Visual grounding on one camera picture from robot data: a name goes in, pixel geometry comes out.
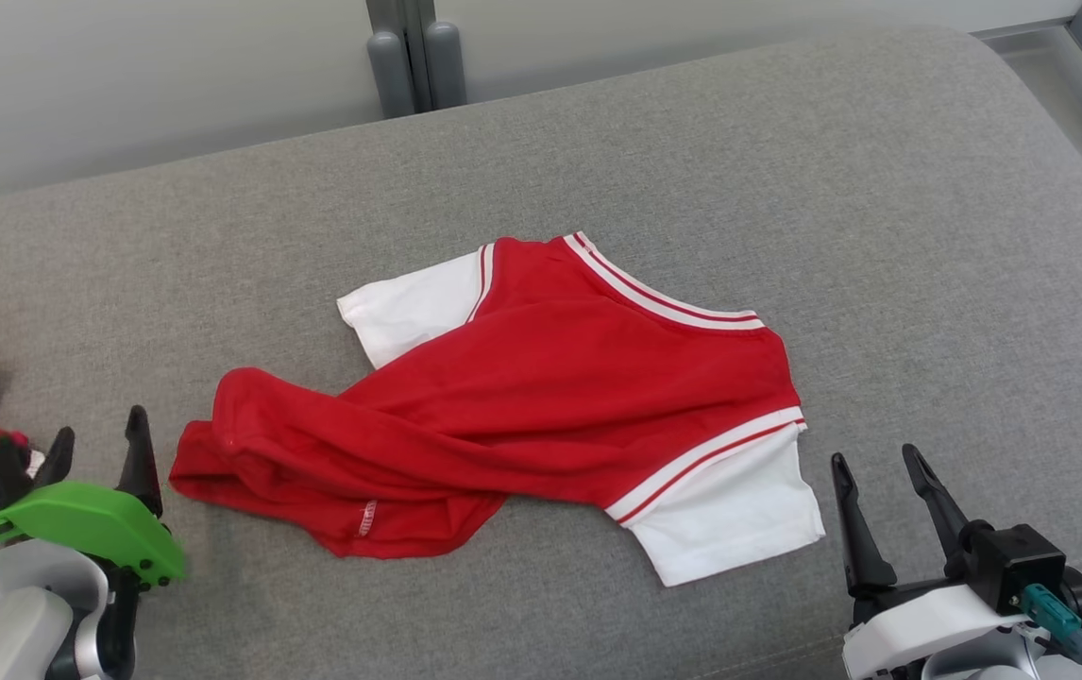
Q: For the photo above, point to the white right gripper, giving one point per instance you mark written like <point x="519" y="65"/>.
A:
<point x="909" y="623"/>

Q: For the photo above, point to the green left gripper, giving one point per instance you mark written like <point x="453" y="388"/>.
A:
<point x="78" y="519"/>

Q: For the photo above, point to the red white-sleeved Bulls shirt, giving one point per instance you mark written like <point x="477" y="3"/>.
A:
<point x="550" y="406"/>

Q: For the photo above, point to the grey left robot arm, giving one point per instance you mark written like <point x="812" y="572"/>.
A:
<point x="22" y="614"/>

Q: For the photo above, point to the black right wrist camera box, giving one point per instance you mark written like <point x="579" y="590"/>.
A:
<point x="1013" y="562"/>

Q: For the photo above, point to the grey partition joint post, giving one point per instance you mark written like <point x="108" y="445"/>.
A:
<point x="416" y="57"/>

